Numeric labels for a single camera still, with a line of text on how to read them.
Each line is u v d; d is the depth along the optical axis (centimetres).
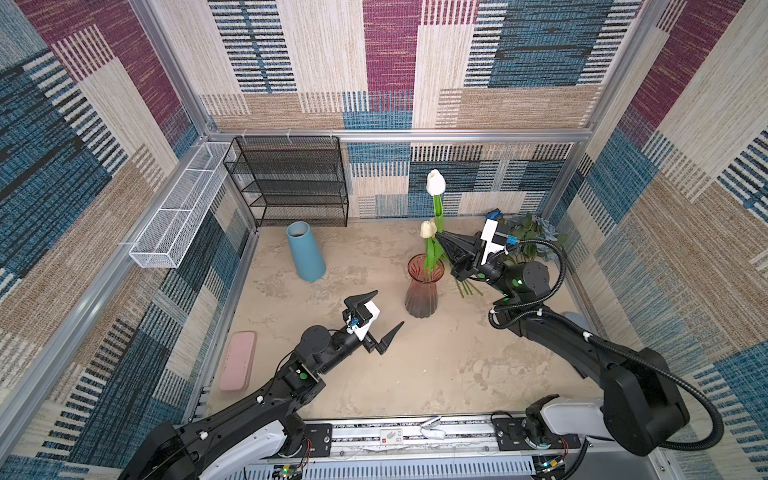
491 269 62
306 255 97
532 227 102
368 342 64
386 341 64
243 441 50
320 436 74
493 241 56
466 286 102
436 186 53
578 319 96
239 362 84
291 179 109
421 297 98
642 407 42
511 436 73
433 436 73
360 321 58
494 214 115
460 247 61
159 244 70
